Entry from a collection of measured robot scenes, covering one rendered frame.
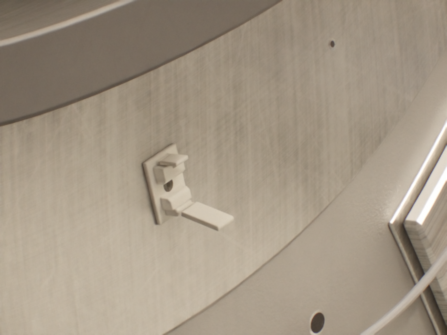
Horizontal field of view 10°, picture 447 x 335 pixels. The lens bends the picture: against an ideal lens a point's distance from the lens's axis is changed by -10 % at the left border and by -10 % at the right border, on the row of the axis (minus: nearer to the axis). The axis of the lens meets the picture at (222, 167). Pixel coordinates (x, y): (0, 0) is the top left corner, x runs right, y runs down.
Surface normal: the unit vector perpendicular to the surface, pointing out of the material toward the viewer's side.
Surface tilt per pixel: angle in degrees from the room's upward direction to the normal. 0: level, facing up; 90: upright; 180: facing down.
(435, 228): 90
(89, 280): 90
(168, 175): 90
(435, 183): 38
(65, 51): 90
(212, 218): 23
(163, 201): 107
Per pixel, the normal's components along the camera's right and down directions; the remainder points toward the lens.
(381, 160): 0.76, 0.08
